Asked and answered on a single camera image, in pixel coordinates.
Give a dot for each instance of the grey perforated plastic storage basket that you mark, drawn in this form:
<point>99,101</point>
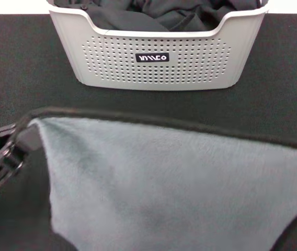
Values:
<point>195,65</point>

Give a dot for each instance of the black crumpled cloth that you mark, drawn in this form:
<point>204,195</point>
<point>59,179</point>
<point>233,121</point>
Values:
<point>148,15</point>

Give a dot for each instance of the grey yellow towel black trim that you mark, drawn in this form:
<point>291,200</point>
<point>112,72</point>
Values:
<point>164,183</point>

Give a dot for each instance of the black tablecloth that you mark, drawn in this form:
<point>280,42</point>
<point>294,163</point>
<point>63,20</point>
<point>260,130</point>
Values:
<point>20,78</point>

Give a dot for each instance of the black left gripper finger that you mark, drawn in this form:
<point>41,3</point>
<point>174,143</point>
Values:
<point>29,138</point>

